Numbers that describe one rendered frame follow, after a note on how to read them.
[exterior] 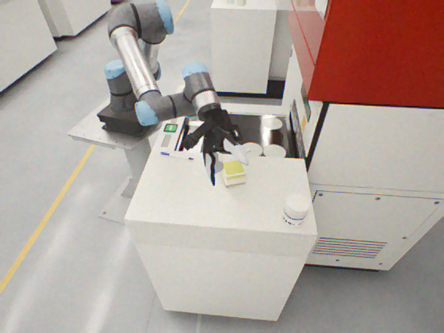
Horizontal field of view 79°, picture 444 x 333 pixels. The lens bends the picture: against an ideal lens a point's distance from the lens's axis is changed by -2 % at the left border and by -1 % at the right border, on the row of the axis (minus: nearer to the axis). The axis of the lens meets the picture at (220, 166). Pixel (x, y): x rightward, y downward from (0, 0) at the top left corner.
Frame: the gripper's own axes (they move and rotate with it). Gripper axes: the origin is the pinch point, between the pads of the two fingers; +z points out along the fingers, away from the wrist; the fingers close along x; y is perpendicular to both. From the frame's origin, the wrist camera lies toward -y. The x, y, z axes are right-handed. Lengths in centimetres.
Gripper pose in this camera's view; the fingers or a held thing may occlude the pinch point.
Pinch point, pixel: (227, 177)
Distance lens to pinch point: 71.2
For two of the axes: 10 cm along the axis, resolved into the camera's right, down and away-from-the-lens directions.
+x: -5.7, 3.9, 7.2
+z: 3.3, 9.1, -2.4
